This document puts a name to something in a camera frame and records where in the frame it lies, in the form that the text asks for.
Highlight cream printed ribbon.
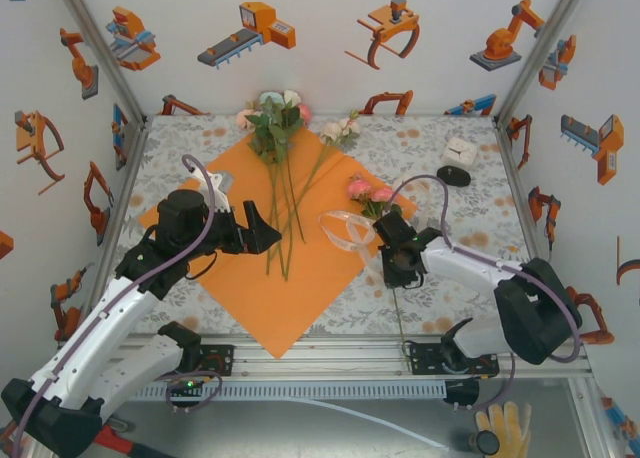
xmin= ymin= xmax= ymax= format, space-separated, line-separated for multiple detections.
xmin=318 ymin=176 xmax=434 ymax=274

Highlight orange wrapping paper sheet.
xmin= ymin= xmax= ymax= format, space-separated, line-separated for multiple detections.
xmin=137 ymin=127 xmax=419 ymax=362

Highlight peach blossom flower stem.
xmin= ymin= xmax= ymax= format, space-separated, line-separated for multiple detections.
xmin=235 ymin=107 xmax=281 ymax=277

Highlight cream bud flower stem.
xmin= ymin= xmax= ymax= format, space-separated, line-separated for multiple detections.
xmin=287 ymin=108 xmax=362 ymax=229

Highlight floral printed tablecloth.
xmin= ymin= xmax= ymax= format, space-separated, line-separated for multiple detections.
xmin=94 ymin=113 xmax=551 ymax=337

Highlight black oval object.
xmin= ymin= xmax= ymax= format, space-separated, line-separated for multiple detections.
xmin=436 ymin=165 xmax=472 ymax=187

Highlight small white square clock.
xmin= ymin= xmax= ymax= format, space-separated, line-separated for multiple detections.
xmin=442 ymin=136 xmax=479 ymax=170

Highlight black controller box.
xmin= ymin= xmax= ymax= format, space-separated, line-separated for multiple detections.
xmin=444 ymin=380 xmax=481 ymax=409

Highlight circuit board with green light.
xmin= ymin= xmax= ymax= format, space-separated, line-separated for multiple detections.
xmin=167 ymin=377 xmax=209 ymax=397

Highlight grey metal shelf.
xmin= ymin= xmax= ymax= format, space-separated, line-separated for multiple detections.
xmin=99 ymin=397 xmax=609 ymax=458

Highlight black round knob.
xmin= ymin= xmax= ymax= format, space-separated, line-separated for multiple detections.
xmin=469 ymin=429 xmax=501 ymax=457

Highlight yellow work glove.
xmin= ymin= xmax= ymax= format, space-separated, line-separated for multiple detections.
xmin=473 ymin=401 xmax=532 ymax=458

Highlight red pipe wrench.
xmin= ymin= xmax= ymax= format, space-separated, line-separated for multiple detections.
xmin=94 ymin=425 xmax=176 ymax=458

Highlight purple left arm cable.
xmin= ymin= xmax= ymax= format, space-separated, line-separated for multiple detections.
xmin=9 ymin=153 xmax=224 ymax=458

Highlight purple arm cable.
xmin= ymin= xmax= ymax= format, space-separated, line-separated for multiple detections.
xmin=384 ymin=173 xmax=584 ymax=413
xmin=9 ymin=153 xmax=224 ymax=458

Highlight aluminium side rail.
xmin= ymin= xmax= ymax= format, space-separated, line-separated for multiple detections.
xmin=492 ymin=116 xmax=571 ymax=339
xmin=82 ymin=116 xmax=151 ymax=340

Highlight aluminium frame cross rails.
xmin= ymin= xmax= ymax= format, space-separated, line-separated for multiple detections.
xmin=47 ymin=333 xmax=594 ymax=382

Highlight white slotted cable duct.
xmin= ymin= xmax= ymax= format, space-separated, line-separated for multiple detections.
xmin=124 ymin=381 xmax=447 ymax=402

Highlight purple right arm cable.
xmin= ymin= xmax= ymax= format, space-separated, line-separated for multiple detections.
xmin=384 ymin=173 xmax=584 ymax=413

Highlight aluminium frame post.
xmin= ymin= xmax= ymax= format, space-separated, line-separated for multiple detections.
xmin=49 ymin=0 xmax=149 ymax=127
xmin=492 ymin=0 xmax=596 ymax=127

